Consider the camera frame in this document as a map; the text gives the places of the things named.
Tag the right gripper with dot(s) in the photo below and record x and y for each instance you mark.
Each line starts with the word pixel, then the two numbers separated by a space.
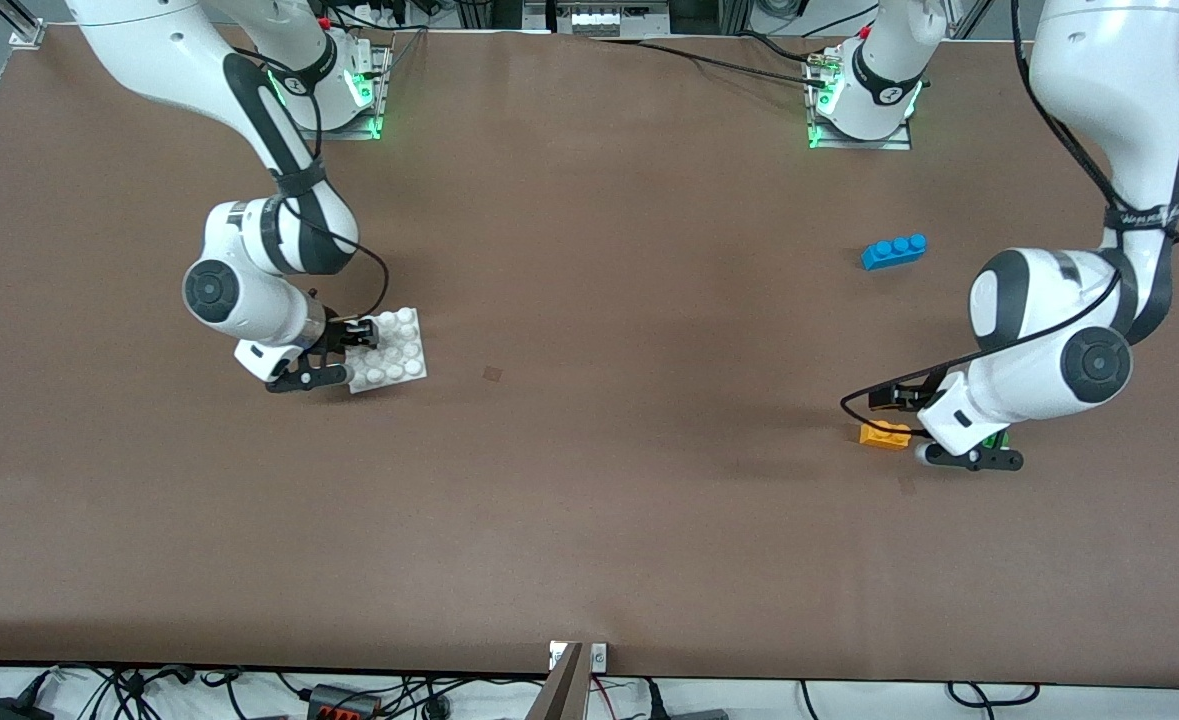
pixel 336 335

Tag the blue three-stud block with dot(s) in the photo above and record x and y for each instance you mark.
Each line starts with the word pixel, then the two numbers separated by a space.
pixel 894 252

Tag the black orange connector box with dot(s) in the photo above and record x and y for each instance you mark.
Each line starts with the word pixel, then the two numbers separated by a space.
pixel 344 702

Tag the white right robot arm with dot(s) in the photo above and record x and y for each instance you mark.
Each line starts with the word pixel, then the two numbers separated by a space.
pixel 149 50

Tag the yellow two-stud block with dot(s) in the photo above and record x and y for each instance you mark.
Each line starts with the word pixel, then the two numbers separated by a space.
pixel 879 437

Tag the small silver bracket plate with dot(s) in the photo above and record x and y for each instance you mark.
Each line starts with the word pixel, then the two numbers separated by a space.
pixel 598 657

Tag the white power strip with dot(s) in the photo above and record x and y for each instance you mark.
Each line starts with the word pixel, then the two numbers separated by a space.
pixel 597 20

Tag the green two-stud block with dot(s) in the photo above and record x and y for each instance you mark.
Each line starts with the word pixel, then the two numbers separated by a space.
pixel 999 440

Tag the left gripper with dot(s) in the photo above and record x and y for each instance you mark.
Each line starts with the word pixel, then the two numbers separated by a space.
pixel 911 396

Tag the black power adapter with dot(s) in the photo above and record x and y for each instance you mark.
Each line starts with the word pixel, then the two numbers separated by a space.
pixel 14 708

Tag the grey metal camera post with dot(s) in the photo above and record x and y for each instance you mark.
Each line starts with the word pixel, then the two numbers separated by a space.
pixel 561 695

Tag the black power plug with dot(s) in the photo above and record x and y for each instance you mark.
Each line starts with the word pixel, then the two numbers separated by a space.
pixel 684 712

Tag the white studded base plate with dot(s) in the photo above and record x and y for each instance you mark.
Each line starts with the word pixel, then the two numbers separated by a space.
pixel 394 360

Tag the silver table corner bracket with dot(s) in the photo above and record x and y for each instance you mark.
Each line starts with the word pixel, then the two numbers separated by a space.
pixel 27 35

